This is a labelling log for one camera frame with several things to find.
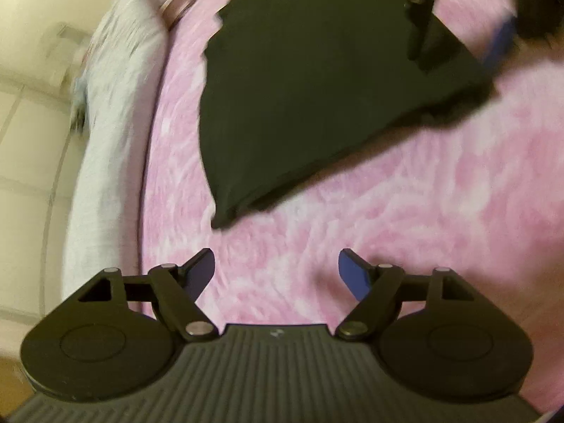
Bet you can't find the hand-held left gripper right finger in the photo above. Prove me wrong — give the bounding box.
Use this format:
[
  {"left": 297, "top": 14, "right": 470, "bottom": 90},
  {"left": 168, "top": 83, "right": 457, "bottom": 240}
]
[{"left": 335, "top": 249, "right": 480, "bottom": 343}]

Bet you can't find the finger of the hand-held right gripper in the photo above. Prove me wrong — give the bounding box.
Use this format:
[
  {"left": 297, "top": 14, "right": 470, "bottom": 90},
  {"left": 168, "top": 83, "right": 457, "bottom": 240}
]
[
  {"left": 479, "top": 15, "right": 520, "bottom": 75},
  {"left": 374, "top": 0, "right": 441, "bottom": 63}
]

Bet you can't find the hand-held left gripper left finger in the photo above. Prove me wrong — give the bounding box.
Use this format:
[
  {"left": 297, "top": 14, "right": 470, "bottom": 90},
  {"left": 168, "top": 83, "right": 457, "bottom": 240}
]
[{"left": 78, "top": 248, "right": 220, "bottom": 343}]

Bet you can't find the black long-sleeved sweater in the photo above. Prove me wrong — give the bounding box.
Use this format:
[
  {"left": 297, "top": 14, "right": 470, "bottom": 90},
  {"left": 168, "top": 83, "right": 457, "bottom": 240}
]
[{"left": 198, "top": 0, "right": 498, "bottom": 231}]

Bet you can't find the pink fluffy blanket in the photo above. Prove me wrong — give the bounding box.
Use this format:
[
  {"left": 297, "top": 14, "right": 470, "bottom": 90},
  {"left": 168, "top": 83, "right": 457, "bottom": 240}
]
[{"left": 139, "top": 0, "right": 564, "bottom": 417}]

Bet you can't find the white striped bed sheet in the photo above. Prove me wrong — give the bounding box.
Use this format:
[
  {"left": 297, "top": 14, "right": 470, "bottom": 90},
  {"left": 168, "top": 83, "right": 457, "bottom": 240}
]
[{"left": 61, "top": 0, "right": 172, "bottom": 297}]

